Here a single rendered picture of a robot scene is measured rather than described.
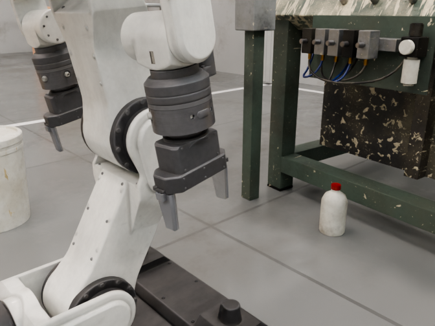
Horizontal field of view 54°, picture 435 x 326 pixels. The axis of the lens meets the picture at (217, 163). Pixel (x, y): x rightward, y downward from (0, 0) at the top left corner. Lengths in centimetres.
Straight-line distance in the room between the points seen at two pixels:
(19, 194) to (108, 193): 107
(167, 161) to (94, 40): 25
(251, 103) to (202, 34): 132
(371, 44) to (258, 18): 48
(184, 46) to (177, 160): 15
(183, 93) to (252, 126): 134
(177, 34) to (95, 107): 33
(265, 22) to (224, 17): 445
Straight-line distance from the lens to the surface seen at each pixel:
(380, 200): 174
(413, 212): 168
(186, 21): 52
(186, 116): 55
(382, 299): 145
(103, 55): 74
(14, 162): 184
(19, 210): 192
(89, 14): 72
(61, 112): 98
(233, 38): 613
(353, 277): 152
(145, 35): 56
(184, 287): 109
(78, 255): 89
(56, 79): 96
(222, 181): 67
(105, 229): 83
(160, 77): 56
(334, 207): 169
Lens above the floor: 82
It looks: 19 degrees down
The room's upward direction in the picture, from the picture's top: straight up
